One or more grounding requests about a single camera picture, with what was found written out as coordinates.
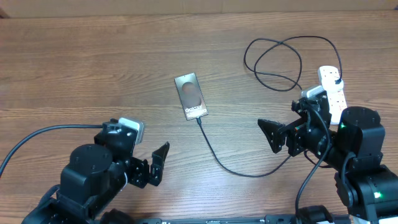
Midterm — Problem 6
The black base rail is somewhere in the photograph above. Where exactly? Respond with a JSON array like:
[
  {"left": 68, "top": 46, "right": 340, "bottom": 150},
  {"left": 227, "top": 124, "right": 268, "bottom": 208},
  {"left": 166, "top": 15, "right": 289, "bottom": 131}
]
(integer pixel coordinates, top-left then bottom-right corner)
[{"left": 135, "top": 214, "right": 296, "bottom": 224}]

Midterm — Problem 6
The white charger plug adapter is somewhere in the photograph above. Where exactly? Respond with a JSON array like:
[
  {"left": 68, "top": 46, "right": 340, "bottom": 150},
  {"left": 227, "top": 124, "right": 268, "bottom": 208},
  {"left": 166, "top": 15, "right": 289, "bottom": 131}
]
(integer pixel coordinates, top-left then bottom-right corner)
[{"left": 320, "top": 78, "right": 344, "bottom": 93}]

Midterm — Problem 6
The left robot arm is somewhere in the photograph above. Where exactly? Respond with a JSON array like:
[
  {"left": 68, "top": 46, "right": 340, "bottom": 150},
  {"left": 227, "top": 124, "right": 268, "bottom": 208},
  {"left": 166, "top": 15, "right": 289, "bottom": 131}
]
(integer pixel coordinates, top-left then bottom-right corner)
[{"left": 23, "top": 118, "right": 170, "bottom": 224}]

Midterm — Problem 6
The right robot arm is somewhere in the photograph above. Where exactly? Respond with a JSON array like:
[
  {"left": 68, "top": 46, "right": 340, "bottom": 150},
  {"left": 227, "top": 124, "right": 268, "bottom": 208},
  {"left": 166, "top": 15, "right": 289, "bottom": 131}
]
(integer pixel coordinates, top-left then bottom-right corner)
[{"left": 257, "top": 96, "right": 397, "bottom": 223}]

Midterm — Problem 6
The cardboard backdrop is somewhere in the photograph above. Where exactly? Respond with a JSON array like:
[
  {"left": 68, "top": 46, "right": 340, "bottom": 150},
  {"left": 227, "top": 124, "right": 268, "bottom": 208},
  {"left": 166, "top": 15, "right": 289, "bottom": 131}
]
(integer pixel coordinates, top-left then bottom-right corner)
[{"left": 1, "top": 0, "right": 397, "bottom": 18}]

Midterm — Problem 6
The white power strip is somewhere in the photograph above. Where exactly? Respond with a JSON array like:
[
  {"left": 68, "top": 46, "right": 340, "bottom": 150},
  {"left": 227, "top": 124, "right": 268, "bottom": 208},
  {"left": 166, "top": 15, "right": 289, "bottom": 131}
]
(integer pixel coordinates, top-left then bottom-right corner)
[{"left": 317, "top": 65, "right": 347, "bottom": 125}]

